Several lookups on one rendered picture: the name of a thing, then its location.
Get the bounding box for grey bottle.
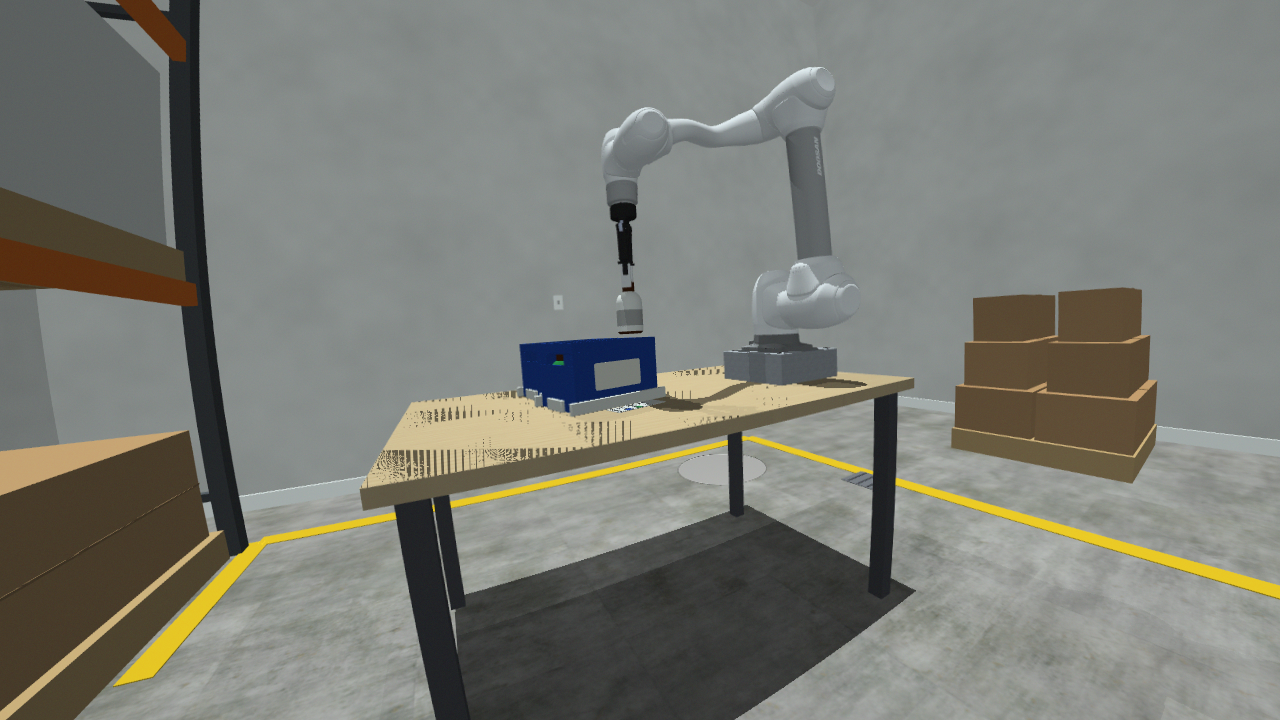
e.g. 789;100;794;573
616;279;643;334

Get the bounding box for white pick list paper strip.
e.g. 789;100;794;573
607;398;664;413

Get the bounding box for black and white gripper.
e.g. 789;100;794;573
611;202;637;288

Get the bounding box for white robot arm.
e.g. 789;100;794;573
602;67;861;354

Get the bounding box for blue crate with dividers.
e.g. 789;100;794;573
520;343;541;396
538;337;657;413

